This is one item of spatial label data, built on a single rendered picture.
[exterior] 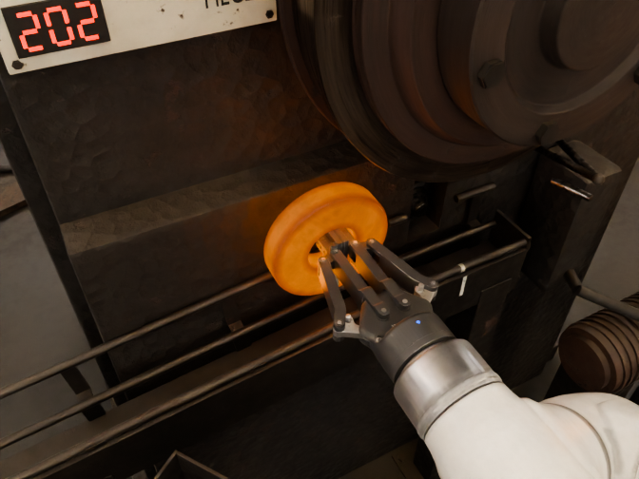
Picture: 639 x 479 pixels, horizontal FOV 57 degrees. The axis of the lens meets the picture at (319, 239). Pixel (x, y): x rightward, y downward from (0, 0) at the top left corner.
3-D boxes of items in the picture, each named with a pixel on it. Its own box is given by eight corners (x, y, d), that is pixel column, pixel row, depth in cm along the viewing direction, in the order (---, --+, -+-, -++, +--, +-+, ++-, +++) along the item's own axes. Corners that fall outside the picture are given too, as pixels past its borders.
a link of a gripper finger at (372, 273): (400, 308, 59) (413, 303, 59) (348, 236, 66) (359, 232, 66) (396, 331, 62) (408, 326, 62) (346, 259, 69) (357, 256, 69)
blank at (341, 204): (251, 211, 64) (263, 231, 61) (375, 161, 68) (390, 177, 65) (271, 296, 75) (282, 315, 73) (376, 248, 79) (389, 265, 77)
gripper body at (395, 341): (387, 402, 58) (340, 333, 63) (455, 369, 61) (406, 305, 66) (396, 360, 52) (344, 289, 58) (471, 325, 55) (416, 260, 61)
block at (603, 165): (502, 257, 106) (534, 145, 90) (535, 243, 109) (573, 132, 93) (544, 296, 99) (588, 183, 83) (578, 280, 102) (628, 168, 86)
